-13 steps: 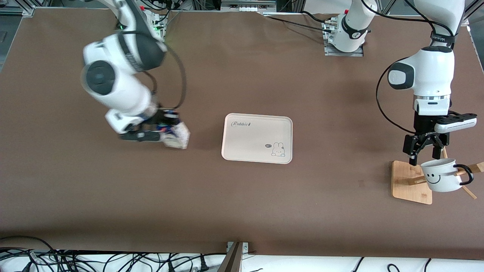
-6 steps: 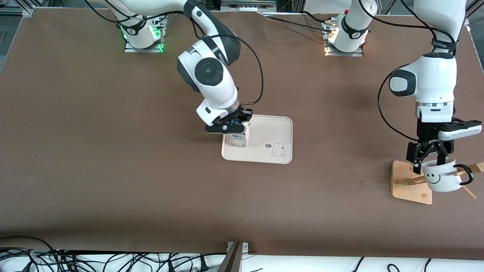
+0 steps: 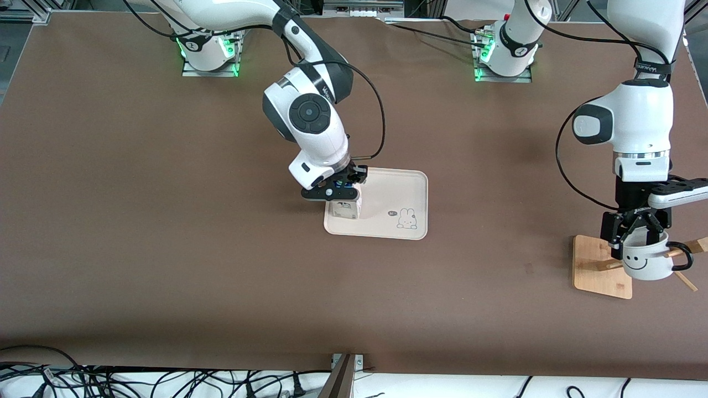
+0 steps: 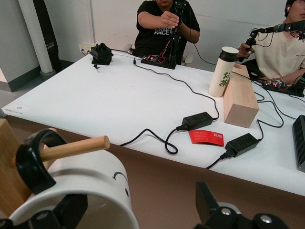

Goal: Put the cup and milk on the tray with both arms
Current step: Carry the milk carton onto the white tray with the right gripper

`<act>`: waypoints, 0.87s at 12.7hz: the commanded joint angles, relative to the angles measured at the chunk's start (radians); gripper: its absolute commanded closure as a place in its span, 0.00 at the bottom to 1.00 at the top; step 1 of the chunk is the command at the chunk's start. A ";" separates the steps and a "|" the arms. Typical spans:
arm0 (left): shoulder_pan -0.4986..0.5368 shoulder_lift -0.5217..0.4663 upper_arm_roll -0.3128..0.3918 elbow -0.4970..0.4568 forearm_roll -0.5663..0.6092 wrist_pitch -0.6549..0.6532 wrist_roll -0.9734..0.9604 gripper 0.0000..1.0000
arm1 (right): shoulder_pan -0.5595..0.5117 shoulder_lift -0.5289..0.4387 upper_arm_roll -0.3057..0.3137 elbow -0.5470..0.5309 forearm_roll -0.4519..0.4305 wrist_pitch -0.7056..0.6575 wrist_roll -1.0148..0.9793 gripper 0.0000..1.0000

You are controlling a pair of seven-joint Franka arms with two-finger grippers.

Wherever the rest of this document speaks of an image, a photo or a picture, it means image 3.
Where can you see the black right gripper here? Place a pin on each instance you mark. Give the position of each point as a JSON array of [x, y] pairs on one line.
[[350, 174]]

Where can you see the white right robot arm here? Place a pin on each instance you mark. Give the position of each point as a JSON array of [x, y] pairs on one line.
[[310, 116]]

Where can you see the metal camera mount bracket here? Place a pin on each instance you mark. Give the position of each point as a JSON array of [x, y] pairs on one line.
[[343, 381]]

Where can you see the wooden mug stand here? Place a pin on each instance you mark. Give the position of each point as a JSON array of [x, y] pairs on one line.
[[594, 276]]

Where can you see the aluminium frame profile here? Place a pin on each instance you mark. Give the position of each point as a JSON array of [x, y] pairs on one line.
[[33, 16]]

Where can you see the blue milk carton green cap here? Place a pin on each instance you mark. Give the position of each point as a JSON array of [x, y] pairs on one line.
[[345, 210]]

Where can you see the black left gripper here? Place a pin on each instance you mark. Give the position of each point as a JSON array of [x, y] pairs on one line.
[[632, 194]]

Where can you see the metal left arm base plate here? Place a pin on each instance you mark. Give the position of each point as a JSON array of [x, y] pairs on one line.
[[503, 79]]

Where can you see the grey metal box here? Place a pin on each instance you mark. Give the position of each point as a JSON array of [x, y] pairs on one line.
[[362, 6]]

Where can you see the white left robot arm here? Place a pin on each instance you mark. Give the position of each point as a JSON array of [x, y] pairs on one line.
[[641, 116]]

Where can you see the beige tray with rabbit print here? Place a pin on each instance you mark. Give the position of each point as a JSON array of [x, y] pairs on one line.
[[387, 193]]

